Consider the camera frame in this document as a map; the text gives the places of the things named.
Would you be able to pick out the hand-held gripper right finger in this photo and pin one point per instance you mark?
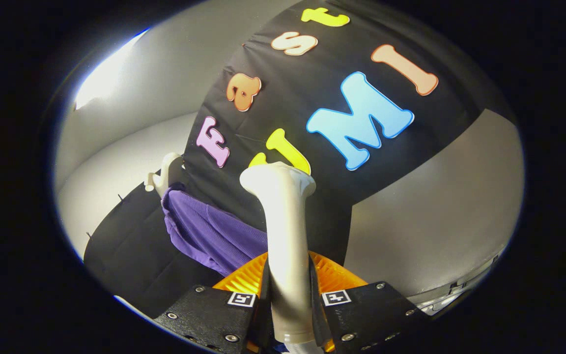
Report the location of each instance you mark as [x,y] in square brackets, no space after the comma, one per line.
[316,319]

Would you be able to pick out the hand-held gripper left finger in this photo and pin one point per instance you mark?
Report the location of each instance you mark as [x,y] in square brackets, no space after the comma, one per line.
[262,319]

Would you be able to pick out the white garment steamer head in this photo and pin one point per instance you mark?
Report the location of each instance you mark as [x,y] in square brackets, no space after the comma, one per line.
[288,246]

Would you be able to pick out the white clothes hanger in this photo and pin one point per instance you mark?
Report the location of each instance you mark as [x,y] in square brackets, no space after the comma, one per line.
[169,169]

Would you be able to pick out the large round ceiling light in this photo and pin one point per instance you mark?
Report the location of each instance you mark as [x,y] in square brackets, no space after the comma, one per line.
[106,73]

